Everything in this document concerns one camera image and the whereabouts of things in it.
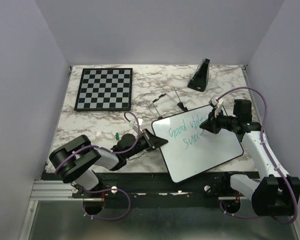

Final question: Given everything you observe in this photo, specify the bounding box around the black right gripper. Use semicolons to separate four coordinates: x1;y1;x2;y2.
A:
200;107;238;134

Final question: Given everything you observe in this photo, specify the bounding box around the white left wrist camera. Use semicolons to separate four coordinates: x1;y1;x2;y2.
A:
129;117;143;133

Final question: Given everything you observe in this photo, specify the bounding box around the green marker cap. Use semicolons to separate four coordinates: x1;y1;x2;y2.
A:
115;132;120;141

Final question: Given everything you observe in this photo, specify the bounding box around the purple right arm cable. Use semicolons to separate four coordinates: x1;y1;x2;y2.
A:
216;86;300;224

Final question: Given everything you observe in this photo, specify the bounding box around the black wedge eraser block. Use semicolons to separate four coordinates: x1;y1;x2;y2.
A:
187;58;210;92

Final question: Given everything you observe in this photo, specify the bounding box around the white whiteboard black frame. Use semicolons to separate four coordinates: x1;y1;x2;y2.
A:
151;105;244;183

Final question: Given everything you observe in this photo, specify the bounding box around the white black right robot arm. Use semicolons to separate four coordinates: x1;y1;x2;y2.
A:
199;97;300;217

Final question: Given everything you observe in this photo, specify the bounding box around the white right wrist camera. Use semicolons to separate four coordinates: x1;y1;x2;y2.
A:
209;96;224;118

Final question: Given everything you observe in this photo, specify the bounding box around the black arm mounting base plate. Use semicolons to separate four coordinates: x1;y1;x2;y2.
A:
41;171;266;208

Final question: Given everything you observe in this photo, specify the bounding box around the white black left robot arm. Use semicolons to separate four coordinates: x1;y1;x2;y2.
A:
49;129;169;198

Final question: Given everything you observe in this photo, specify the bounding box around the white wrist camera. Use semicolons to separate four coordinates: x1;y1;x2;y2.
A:
129;117;143;133
209;96;224;118

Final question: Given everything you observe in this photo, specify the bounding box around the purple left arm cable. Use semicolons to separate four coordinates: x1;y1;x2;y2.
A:
54;111;141;221

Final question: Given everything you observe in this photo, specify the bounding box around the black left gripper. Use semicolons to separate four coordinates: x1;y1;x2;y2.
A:
125;128;168;159

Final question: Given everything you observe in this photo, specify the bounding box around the black wire whiteboard stand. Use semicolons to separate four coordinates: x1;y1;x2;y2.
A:
146;87;189;120

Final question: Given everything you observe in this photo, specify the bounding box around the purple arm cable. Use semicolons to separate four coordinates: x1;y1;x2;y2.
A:
54;111;141;221
216;86;300;224

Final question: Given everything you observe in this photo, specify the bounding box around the black white chessboard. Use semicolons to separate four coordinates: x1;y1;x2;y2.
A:
74;68;133;112

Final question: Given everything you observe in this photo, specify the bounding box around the aluminium rail frame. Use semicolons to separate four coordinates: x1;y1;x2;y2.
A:
20;64;299;240

